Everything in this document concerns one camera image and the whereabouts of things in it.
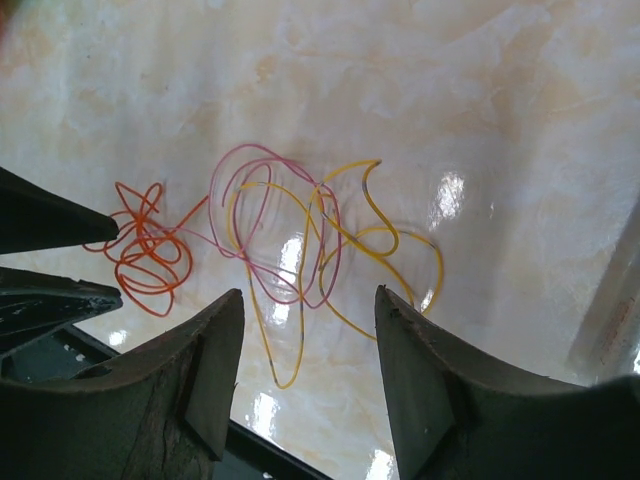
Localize white red label card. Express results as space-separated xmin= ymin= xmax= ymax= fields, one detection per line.
xmin=567 ymin=207 xmax=639 ymax=385

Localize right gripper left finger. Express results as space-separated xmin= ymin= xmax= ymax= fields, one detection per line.
xmin=1 ymin=289 xmax=245 ymax=479

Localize yellow orange wires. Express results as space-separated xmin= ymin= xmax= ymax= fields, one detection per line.
xmin=82 ymin=180 xmax=210 ymax=317

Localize pink wire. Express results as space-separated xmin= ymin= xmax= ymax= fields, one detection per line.
xmin=149 ymin=143 xmax=343 ymax=310

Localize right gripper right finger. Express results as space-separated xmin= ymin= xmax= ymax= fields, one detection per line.
xmin=375 ymin=286 xmax=639 ymax=479

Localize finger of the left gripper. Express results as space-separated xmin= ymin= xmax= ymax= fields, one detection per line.
xmin=1 ymin=169 xmax=119 ymax=254
xmin=1 ymin=267 xmax=123 ymax=358

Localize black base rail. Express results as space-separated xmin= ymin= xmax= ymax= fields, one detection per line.
xmin=1 ymin=327 xmax=320 ymax=479

